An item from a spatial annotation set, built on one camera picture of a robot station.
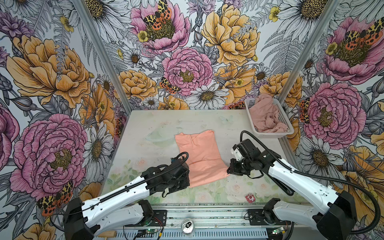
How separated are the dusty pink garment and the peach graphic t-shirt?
1.10 feet

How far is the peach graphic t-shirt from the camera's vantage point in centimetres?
79

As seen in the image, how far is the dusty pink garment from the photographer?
1.07 meters
